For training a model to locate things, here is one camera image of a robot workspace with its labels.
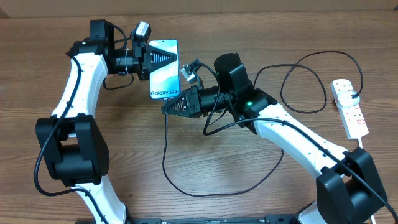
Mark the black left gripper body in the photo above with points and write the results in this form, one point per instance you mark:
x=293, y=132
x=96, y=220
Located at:
x=134, y=61

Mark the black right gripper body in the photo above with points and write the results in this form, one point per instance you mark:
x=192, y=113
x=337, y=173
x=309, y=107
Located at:
x=203, y=101

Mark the Samsung Galaxy smartphone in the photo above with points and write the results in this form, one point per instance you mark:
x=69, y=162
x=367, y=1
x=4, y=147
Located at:
x=165, y=82

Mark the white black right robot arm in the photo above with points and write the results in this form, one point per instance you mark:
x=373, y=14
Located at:
x=349, y=188

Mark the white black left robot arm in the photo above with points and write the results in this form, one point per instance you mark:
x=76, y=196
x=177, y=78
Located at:
x=74, y=156

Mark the white charger plug adapter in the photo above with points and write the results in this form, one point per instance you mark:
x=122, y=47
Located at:
x=345, y=99

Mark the white power strip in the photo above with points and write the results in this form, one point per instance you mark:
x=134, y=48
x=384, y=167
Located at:
x=352, y=117

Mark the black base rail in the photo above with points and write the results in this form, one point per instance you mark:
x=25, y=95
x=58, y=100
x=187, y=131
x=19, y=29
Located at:
x=267, y=219

